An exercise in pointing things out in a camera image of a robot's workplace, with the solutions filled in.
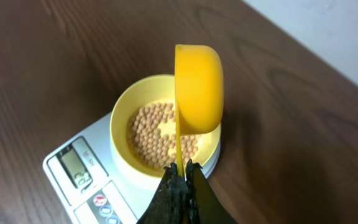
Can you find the soybeans in yellow bowl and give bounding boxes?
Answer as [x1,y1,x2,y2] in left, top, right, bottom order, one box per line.
[126,101,202,170]

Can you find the yellow measuring scoop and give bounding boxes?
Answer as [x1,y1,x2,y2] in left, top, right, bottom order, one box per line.
[174,44,224,177]

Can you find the white digital kitchen scale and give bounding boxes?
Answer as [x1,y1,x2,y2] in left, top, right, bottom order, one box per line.
[42,114,160,223]

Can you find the yellow plastic bowl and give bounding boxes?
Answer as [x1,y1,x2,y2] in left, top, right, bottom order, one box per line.
[110,75,221,178]

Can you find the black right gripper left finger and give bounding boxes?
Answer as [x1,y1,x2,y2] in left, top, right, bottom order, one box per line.
[137,162,188,224]

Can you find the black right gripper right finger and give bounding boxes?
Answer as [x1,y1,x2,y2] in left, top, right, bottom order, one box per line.
[185,159,237,224]

